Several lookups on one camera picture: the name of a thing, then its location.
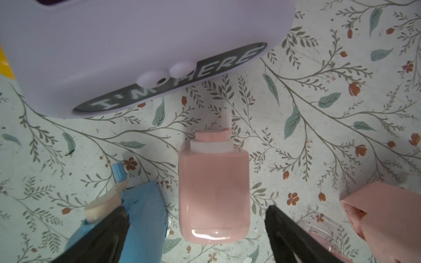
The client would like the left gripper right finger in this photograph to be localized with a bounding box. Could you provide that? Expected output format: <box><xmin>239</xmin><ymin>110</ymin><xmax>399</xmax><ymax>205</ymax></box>
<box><xmin>265</xmin><ymin>206</ymin><xmax>344</xmax><ymax>263</ymax></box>

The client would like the purple tissue box toy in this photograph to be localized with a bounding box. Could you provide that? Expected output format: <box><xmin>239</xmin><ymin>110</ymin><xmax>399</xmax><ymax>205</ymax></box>
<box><xmin>1</xmin><ymin>1</ymin><xmax>295</xmax><ymax>118</ymax></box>

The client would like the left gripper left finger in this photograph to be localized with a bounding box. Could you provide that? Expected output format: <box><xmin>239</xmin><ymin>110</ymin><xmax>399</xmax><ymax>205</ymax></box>
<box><xmin>52</xmin><ymin>206</ymin><xmax>129</xmax><ymax>263</ymax></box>

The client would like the pink pencil sharpener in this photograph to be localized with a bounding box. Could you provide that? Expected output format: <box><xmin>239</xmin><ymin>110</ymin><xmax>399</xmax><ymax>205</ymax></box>
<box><xmin>178</xmin><ymin>108</ymin><xmax>251</xmax><ymax>244</ymax></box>
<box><xmin>341</xmin><ymin>181</ymin><xmax>421</xmax><ymax>263</ymax></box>

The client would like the blue pencil sharpener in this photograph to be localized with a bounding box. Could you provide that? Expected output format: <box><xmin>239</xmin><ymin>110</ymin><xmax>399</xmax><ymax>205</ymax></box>
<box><xmin>84</xmin><ymin>162</ymin><xmax>168</xmax><ymax>263</ymax></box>

